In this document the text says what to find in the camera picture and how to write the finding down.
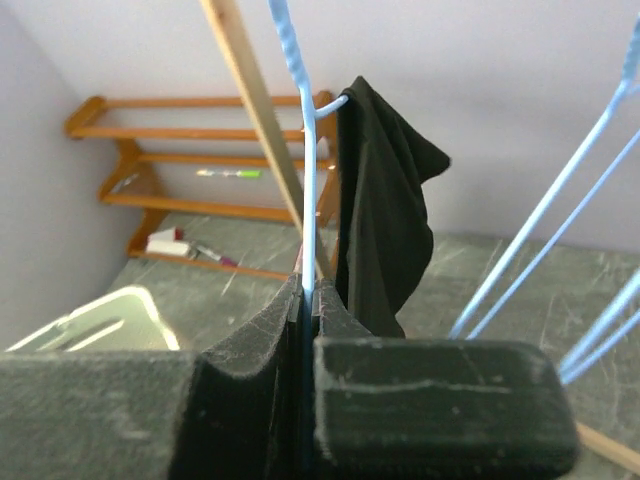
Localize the empty blue wire hanger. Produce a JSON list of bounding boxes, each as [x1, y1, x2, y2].
[[557, 269, 639, 386]]

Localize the black t shirt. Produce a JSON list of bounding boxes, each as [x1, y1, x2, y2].
[[335, 76, 451, 338]]

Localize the pink white pen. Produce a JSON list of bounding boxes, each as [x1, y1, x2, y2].
[[192, 243, 238, 267]]

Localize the brown wooden shoe rack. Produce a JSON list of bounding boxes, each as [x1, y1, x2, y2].
[[63, 90, 344, 281]]

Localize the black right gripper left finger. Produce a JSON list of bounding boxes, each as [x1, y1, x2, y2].
[[1, 275, 302, 479]]

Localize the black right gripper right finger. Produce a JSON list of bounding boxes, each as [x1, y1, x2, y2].
[[313, 282, 580, 479]]

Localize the wooden clothes rack frame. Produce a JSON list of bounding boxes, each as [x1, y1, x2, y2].
[[200, 1, 639, 476]]

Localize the blue hanger of black shirt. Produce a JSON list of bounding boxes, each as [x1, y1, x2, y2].
[[268, 0, 348, 296]]

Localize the white red box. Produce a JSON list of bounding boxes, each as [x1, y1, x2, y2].
[[145, 227, 190, 257]]

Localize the cream plastic laundry basket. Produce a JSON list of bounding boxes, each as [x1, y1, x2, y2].
[[7, 285, 180, 353]]

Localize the green white pen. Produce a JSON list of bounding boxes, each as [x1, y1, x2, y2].
[[196, 169, 262, 179]]

